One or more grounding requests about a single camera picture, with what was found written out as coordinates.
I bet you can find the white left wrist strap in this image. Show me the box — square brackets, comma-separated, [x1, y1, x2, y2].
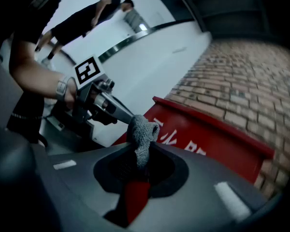
[55, 76, 70, 102]

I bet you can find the person's left hand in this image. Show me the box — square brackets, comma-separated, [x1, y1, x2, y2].
[64, 77, 77, 110]

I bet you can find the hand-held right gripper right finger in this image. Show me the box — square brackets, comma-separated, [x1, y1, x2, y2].
[125, 141, 269, 232]

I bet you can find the red fire extinguisher box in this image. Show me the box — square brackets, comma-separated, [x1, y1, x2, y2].
[112, 96, 276, 224]

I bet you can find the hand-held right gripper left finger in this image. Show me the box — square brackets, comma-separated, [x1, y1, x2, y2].
[35, 144, 138, 232]

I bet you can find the person's left forearm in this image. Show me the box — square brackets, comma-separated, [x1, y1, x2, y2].
[9, 39, 63, 102]

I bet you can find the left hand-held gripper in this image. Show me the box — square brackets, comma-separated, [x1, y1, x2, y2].
[72, 54, 137, 126]

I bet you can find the person's black shirt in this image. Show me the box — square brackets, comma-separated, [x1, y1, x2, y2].
[13, 0, 62, 44]

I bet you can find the grey knitted cloth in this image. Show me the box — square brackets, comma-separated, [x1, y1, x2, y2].
[126, 114, 160, 172]

